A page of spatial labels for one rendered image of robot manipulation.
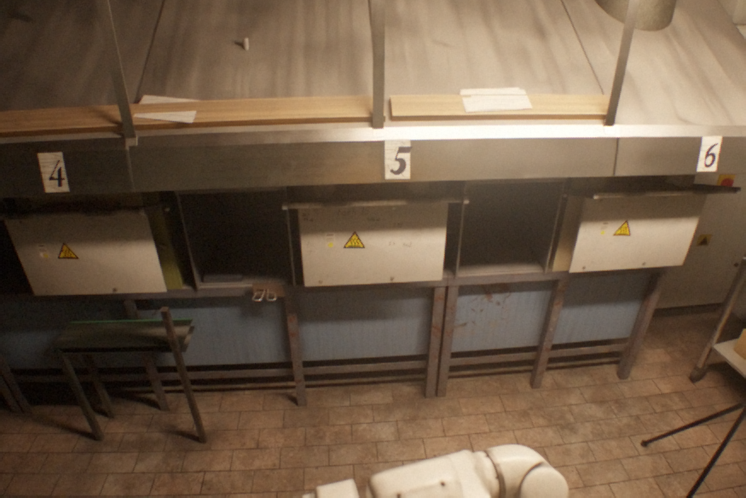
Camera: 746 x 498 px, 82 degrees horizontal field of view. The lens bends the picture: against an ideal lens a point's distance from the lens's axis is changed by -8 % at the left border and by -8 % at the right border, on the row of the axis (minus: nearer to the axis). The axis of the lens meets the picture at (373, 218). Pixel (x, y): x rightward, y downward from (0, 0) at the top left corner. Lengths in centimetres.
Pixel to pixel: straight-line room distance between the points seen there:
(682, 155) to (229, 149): 168
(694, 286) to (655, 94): 202
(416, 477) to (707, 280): 337
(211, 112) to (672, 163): 171
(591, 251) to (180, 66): 191
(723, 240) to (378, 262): 250
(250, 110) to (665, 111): 155
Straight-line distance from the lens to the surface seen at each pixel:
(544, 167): 178
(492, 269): 238
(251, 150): 162
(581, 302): 275
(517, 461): 87
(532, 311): 265
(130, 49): 208
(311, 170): 161
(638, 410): 314
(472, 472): 83
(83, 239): 220
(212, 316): 249
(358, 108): 163
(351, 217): 189
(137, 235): 209
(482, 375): 302
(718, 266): 387
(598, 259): 236
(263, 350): 260
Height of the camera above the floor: 215
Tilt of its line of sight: 28 degrees down
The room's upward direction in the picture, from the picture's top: straight up
